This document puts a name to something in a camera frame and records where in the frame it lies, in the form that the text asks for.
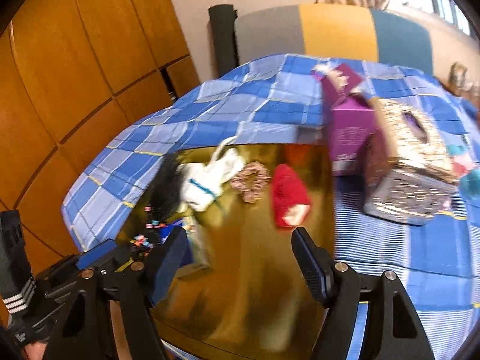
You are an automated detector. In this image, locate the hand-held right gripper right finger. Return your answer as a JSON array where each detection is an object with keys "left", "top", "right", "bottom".
[{"left": 292, "top": 227, "right": 447, "bottom": 360}]

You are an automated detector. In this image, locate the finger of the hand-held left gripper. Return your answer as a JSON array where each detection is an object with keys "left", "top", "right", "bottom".
[{"left": 77, "top": 238, "right": 124, "bottom": 271}]

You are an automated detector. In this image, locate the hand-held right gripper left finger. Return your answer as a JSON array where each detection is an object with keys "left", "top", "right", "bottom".
[{"left": 41, "top": 227, "right": 189, "bottom": 360}]

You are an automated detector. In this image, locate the blue packet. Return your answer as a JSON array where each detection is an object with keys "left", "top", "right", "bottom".
[{"left": 161, "top": 221, "right": 188, "bottom": 241}]

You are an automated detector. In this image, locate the gold tin tray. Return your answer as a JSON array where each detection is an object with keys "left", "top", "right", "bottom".
[{"left": 116, "top": 142, "right": 338, "bottom": 349}]

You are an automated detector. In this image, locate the red fuzzy sock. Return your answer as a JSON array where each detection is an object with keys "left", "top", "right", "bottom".
[{"left": 272, "top": 164, "right": 314, "bottom": 229}]

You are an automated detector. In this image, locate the black hair piece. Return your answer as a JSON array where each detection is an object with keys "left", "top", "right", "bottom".
[{"left": 148, "top": 152, "right": 184, "bottom": 220}]

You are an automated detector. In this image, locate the white knit sock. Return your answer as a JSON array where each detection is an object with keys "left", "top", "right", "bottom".
[{"left": 176, "top": 137, "right": 248, "bottom": 212}]

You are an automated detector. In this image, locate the brown pink scrunchie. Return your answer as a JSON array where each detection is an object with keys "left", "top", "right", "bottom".
[{"left": 229, "top": 161, "right": 271, "bottom": 203}]

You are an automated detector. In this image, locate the person's left forearm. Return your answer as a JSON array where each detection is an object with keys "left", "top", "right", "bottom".
[{"left": 0, "top": 210, "right": 38, "bottom": 319}]

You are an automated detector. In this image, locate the person's left hand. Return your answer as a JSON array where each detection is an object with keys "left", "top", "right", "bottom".
[{"left": 22, "top": 339, "right": 49, "bottom": 360}]

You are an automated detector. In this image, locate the ornate silver tissue box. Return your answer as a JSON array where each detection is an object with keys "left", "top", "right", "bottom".
[{"left": 362, "top": 97, "right": 466, "bottom": 227}]

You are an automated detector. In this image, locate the purple carton box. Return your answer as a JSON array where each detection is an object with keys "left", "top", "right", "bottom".
[{"left": 313, "top": 64, "right": 377, "bottom": 177}]

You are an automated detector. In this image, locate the blue plaid bedsheet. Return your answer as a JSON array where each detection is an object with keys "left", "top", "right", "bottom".
[{"left": 62, "top": 53, "right": 480, "bottom": 360}]

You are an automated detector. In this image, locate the teal pink fuzzy sock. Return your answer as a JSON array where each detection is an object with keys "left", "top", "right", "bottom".
[{"left": 446, "top": 142, "right": 479, "bottom": 175}]

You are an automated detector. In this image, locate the wooden wardrobe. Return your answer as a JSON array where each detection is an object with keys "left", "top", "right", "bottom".
[{"left": 0, "top": 0, "right": 199, "bottom": 267}]

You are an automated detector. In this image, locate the black rolled mat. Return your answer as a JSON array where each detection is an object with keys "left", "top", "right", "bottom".
[{"left": 208, "top": 4, "right": 241, "bottom": 77}]

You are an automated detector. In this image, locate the grey yellow blue headboard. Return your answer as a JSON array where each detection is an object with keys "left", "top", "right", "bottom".
[{"left": 234, "top": 4, "right": 436, "bottom": 79}]

